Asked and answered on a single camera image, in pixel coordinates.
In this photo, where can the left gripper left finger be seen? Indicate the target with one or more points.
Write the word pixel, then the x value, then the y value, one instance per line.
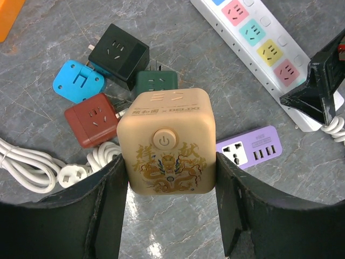
pixel 81 221

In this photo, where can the dark green cube socket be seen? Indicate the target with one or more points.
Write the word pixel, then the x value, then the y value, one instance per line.
pixel 154 78

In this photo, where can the beige cube socket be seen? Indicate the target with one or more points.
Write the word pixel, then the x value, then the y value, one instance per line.
pixel 168 142

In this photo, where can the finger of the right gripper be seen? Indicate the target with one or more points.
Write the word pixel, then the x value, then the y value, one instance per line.
pixel 325 73

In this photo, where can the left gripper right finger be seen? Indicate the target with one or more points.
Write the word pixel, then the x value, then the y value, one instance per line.
pixel 281 225

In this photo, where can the white multicolour power strip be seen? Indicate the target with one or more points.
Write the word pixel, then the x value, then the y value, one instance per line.
pixel 268 51

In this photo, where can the black cube socket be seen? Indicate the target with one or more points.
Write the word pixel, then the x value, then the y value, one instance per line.
pixel 119 56

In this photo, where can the blue cube socket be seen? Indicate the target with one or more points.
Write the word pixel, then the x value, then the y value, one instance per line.
pixel 77 82

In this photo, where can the purple power strip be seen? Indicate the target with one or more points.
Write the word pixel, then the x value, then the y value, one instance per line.
pixel 251 148

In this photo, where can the orange power strip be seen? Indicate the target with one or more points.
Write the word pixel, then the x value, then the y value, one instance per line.
pixel 9 10

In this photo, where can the red-brown cube socket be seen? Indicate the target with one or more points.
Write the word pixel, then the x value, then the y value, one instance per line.
pixel 93 121

